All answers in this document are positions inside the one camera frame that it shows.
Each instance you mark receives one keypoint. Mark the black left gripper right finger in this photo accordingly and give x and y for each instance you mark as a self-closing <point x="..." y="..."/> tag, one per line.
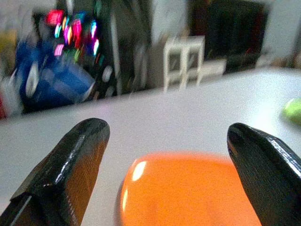
<point x="265" y="174"/>

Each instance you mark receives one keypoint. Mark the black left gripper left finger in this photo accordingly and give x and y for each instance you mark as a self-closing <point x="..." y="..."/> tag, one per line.
<point x="70" y="169"/>

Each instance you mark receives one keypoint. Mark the green plastic cup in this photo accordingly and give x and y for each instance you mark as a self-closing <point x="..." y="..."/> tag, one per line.
<point x="292" y="110"/>

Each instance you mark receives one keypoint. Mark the orange plastic plate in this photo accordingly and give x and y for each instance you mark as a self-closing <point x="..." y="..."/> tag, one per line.
<point x="183" y="190"/>

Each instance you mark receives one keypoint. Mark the blue plastic bin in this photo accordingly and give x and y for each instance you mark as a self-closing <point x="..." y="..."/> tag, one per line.
<point x="54" y="80"/>

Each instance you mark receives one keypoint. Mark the black metal rack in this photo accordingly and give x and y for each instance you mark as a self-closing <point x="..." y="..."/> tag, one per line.
<point x="122" y="47"/>

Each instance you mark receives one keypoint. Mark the colourful toy heap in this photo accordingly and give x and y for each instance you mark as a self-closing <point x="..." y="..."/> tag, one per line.
<point x="75" y="33"/>

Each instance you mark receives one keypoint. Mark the dark wooden cabinet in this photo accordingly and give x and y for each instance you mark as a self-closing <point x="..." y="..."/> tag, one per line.
<point x="230" y="30"/>

